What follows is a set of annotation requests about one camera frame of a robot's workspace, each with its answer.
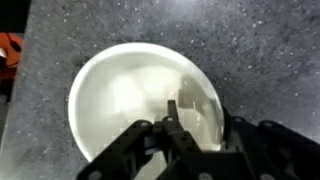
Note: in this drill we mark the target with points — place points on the orange seat cushion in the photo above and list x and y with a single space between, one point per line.
11 48

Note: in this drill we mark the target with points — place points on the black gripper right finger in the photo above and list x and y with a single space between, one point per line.
266 151

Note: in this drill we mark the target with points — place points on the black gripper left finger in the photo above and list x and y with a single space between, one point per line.
125 157

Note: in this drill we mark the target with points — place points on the white ceramic bowl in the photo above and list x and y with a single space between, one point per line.
133 81

